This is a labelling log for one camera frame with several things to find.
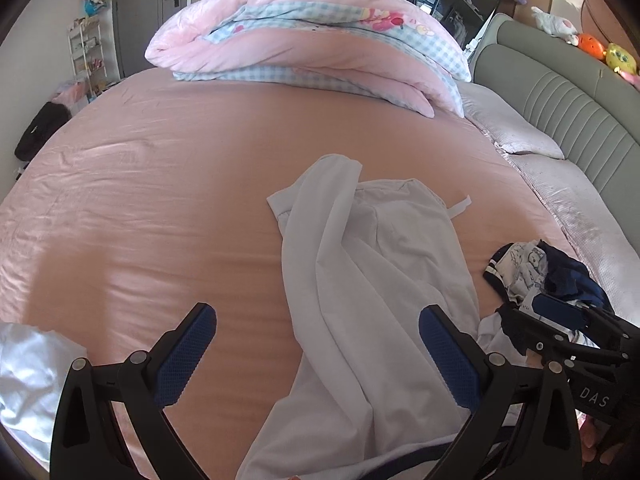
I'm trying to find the grey door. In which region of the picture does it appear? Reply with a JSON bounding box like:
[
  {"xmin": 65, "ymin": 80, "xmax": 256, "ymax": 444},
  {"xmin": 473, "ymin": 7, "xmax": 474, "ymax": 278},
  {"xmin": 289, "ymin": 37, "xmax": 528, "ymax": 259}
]
[{"xmin": 115, "ymin": 0, "xmax": 193, "ymax": 78}]

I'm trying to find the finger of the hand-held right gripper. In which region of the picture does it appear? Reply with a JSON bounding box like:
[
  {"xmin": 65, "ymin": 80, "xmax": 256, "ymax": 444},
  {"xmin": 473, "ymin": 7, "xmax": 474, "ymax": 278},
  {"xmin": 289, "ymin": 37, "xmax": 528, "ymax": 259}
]
[
  {"xmin": 500, "ymin": 307, "xmax": 629, "ymax": 413},
  {"xmin": 531, "ymin": 292, "xmax": 640, "ymax": 349}
]

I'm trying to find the navy garment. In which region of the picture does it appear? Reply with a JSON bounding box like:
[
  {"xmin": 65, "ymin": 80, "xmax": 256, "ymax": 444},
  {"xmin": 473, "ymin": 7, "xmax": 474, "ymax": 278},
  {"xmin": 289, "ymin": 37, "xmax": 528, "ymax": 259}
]
[{"xmin": 484, "ymin": 242, "xmax": 612, "ymax": 311}]

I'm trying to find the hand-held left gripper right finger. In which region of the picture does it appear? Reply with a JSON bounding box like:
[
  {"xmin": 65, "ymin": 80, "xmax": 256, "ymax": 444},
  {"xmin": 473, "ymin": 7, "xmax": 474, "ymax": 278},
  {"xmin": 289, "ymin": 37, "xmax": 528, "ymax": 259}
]
[{"xmin": 418, "ymin": 304, "xmax": 584, "ymax": 480}]

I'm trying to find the glass door wardrobe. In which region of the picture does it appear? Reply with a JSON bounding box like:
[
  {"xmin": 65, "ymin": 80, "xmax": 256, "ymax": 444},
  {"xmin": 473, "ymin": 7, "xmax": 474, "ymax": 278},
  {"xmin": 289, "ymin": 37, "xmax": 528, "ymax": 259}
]
[{"xmin": 367, "ymin": 0, "xmax": 501, "ymax": 56}]

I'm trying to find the white navy-trimmed t-shirt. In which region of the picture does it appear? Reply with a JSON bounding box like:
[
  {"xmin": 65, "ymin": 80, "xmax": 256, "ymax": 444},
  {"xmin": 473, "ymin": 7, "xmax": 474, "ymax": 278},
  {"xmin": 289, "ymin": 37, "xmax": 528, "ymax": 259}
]
[{"xmin": 235, "ymin": 154, "xmax": 483, "ymax": 480}]

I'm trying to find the cartoon printed pajamas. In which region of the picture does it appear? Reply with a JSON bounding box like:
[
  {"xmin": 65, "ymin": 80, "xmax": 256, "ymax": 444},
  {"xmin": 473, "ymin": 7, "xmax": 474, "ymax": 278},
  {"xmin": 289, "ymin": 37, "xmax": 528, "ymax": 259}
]
[{"xmin": 482, "ymin": 240, "xmax": 616, "ymax": 343}]

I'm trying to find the grey padded headboard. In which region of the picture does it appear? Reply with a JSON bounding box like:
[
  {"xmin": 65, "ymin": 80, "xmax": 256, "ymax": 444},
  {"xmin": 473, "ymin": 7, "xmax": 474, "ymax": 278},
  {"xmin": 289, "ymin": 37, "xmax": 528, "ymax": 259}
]
[{"xmin": 472, "ymin": 12, "xmax": 640, "ymax": 221}]

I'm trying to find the pink bed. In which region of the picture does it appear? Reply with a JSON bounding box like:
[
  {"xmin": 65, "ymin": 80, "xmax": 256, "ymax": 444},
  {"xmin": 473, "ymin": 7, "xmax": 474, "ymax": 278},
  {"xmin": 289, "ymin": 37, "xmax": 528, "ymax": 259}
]
[{"xmin": 0, "ymin": 67, "xmax": 640, "ymax": 480}]

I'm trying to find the black bag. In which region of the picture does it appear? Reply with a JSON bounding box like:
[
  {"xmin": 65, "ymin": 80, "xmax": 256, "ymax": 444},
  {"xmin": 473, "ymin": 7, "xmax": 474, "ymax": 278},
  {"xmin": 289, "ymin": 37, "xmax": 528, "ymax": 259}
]
[{"xmin": 14, "ymin": 101, "xmax": 71, "ymax": 161}]

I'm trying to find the person's right hand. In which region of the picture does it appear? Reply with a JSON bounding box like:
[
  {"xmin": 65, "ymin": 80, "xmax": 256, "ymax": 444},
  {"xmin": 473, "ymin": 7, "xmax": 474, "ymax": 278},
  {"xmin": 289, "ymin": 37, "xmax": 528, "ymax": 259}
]
[{"xmin": 579, "ymin": 410, "xmax": 627, "ymax": 466}]

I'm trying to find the white shelf rack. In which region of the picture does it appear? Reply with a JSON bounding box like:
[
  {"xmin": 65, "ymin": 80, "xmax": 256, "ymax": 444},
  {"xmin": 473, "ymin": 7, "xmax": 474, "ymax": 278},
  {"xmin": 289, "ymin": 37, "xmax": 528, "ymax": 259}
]
[{"xmin": 67, "ymin": 17, "xmax": 108, "ymax": 96}]

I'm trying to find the pink cloth pile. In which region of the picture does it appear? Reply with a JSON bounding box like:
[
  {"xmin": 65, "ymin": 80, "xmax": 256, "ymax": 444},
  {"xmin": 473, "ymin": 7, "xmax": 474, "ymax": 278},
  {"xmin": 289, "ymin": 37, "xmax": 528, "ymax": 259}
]
[{"xmin": 52, "ymin": 80, "xmax": 91, "ymax": 111}]

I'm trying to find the folded white garment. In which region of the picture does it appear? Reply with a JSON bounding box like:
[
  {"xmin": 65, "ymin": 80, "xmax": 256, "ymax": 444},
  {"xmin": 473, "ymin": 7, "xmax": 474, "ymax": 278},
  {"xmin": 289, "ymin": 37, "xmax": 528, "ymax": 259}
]
[{"xmin": 0, "ymin": 322, "xmax": 91, "ymax": 456}]

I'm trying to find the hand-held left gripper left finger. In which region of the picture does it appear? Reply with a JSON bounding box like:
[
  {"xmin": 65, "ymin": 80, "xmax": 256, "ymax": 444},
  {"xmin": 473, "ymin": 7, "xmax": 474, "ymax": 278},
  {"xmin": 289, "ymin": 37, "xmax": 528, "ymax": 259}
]
[{"xmin": 49, "ymin": 302, "xmax": 218, "ymax": 480}]

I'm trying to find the pink checked quilt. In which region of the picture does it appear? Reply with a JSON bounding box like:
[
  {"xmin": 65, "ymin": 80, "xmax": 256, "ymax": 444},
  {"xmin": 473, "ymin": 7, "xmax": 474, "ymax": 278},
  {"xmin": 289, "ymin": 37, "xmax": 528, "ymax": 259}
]
[{"xmin": 145, "ymin": 0, "xmax": 473, "ymax": 120}]

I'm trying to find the white pink plush toy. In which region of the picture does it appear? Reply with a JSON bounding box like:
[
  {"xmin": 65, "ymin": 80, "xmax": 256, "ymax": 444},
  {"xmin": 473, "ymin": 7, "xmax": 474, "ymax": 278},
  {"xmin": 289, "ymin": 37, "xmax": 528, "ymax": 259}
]
[{"xmin": 531, "ymin": 6, "xmax": 581, "ymax": 43}]

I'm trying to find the orange plush toy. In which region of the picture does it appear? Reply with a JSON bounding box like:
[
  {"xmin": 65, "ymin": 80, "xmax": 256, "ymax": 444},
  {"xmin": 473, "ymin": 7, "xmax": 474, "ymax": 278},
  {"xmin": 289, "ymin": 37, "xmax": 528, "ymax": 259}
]
[{"xmin": 577, "ymin": 32, "xmax": 608, "ymax": 61}]

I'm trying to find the pink pillow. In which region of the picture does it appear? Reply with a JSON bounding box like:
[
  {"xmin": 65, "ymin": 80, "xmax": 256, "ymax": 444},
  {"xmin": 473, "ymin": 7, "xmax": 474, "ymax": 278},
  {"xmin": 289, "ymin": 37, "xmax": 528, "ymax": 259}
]
[
  {"xmin": 507, "ymin": 152, "xmax": 640, "ymax": 321},
  {"xmin": 457, "ymin": 82, "xmax": 566, "ymax": 161}
]

